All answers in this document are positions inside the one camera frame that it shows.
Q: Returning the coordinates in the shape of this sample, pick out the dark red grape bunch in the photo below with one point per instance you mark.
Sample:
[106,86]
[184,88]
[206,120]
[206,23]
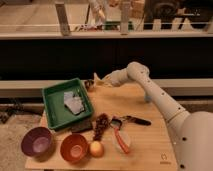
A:
[102,123]

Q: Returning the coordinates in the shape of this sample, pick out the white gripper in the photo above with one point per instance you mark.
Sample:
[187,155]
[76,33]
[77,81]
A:
[114,78]

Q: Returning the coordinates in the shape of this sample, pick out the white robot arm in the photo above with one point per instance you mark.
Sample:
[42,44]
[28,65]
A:
[194,130]

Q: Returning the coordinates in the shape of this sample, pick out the orange bowl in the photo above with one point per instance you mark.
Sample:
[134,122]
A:
[74,148]

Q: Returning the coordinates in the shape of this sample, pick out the dark brown rectangular block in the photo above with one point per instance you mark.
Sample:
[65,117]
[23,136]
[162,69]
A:
[81,127]

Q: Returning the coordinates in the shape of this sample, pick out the small dark brown object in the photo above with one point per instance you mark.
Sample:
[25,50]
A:
[89,85]

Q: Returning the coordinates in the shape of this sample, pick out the green plastic tray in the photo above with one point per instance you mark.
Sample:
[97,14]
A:
[58,115]

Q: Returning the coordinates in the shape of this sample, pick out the black handled knife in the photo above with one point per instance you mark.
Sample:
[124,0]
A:
[139,121]

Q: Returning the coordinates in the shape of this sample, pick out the yellow banana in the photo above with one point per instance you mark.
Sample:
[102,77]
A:
[101,81]

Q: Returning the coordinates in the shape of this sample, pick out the orange handled peeler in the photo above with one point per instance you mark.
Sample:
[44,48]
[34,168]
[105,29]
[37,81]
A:
[116,124]

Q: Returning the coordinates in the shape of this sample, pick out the purple bowl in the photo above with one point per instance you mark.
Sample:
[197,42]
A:
[36,142]

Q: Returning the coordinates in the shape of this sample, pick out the white crumpled cloth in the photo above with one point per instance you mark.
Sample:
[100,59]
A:
[73,102]

